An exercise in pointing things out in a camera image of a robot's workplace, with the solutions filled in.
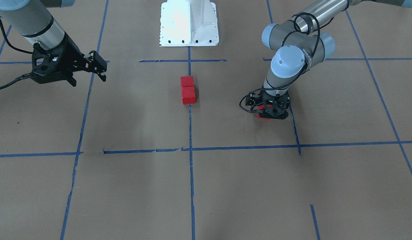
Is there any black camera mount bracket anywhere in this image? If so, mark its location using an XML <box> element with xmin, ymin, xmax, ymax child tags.
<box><xmin>31</xmin><ymin>41</ymin><xmax>77</xmax><ymax>87</ymax></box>

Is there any white metal base plate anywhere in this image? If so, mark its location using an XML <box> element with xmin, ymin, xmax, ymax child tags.
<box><xmin>159</xmin><ymin>0</ymin><xmax>219</xmax><ymax>47</ymax></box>

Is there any red cube placed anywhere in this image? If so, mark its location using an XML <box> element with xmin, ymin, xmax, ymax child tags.
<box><xmin>181</xmin><ymin>86</ymin><xmax>197</xmax><ymax>105</ymax></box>
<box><xmin>180</xmin><ymin>76</ymin><xmax>194</xmax><ymax>88</ymax></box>

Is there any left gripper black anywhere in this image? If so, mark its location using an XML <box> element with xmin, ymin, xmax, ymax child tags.
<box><xmin>245</xmin><ymin>93</ymin><xmax>281</xmax><ymax>112</ymax></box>

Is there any red cube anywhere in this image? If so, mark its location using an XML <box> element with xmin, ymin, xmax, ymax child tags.
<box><xmin>256</xmin><ymin>105</ymin><xmax>271</xmax><ymax>120</ymax></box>

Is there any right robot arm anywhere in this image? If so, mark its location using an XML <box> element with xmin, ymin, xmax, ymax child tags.
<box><xmin>0</xmin><ymin>0</ymin><xmax>107</xmax><ymax>90</ymax></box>

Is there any brown paper table cover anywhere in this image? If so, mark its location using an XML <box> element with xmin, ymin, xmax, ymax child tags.
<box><xmin>0</xmin><ymin>0</ymin><xmax>412</xmax><ymax>240</ymax></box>

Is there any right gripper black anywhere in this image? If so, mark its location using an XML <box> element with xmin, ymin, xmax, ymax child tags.
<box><xmin>64</xmin><ymin>33</ymin><xmax>107</xmax><ymax>87</ymax></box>

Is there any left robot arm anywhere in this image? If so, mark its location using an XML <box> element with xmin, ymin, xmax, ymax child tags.
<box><xmin>239</xmin><ymin>0</ymin><xmax>361</xmax><ymax>119</ymax></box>

